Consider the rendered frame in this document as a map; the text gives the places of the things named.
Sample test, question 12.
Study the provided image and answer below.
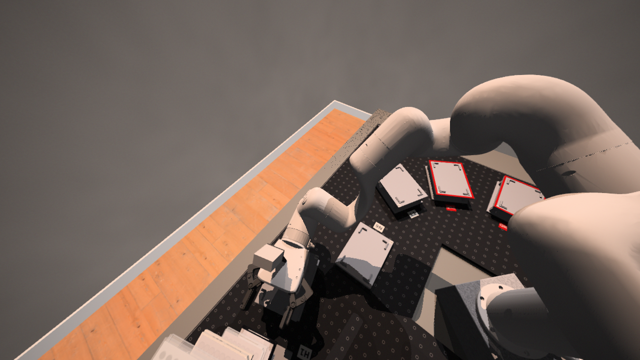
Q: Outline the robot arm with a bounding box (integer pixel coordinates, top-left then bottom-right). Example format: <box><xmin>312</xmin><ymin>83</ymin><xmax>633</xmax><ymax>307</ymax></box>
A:
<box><xmin>282</xmin><ymin>75</ymin><xmax>640</xmax><ymax>360</ymax></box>

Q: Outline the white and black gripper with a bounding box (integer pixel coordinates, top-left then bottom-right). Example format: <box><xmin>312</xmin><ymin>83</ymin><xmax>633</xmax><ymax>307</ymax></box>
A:
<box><xmin>241</xmin><ymin>238</ymin><xmax>314</xmax><ymax>330</ymax></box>

